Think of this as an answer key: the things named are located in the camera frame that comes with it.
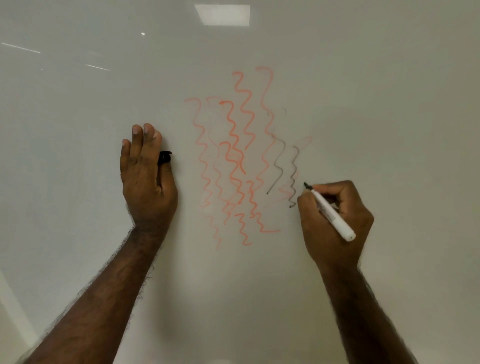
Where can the white whiteboard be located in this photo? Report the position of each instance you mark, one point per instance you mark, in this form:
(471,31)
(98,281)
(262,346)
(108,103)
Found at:
(393,112)

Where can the black marker cap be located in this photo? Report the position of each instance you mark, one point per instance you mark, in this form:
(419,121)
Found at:
(165,157)

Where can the person's right forearm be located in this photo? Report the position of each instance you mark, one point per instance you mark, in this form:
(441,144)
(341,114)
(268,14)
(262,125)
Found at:
(363,322)

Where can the person's left forearm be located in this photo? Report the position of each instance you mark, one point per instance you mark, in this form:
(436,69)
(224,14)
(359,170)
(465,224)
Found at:
(101,307)

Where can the black whiteboard marker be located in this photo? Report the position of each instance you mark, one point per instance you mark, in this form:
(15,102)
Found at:
(337,223)

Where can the person's right hand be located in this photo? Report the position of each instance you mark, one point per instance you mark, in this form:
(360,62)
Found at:
(333,247)

